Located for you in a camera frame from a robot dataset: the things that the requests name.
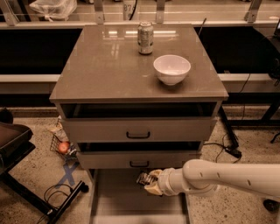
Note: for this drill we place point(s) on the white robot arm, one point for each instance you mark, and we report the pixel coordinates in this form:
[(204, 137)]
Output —
[(202, 178)]

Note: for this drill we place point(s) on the red apple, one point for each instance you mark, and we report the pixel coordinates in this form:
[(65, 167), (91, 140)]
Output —
[(63, 147)]

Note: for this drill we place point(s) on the black table leg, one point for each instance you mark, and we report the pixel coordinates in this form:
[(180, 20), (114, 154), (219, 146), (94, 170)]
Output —
[(230, 132)]

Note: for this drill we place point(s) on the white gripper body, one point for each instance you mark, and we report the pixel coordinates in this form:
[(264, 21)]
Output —
[(164, 181)]

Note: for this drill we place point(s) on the middle grey drawer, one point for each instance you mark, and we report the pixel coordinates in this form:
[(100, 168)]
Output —
[(136, 155)]

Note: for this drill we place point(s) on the top grey drawer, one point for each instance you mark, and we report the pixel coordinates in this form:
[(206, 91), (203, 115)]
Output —
[(139, 122)]

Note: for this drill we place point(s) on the clear plastic bag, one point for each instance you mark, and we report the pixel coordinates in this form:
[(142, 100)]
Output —
[(54, 9)]

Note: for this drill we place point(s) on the white ceramic bowl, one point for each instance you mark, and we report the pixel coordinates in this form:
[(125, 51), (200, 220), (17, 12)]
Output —
[(171, 69)]

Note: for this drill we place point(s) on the black wire basket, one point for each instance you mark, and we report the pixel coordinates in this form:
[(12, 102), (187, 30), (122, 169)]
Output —
[(66, 155)]

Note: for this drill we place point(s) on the green soda can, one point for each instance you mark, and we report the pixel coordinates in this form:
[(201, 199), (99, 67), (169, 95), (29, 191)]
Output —
[(145, 37)]

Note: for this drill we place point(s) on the bottom grey drawer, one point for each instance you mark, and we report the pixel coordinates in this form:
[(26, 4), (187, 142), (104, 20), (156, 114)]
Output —
[(119, 199)]

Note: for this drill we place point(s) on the grey drawer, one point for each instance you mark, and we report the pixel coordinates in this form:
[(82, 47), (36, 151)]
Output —
[(139, 122), (136, 155), (119, 199)]

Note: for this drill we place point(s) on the grey drawer cabinet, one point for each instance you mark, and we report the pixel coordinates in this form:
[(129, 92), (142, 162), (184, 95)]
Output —
[(106, 67)]

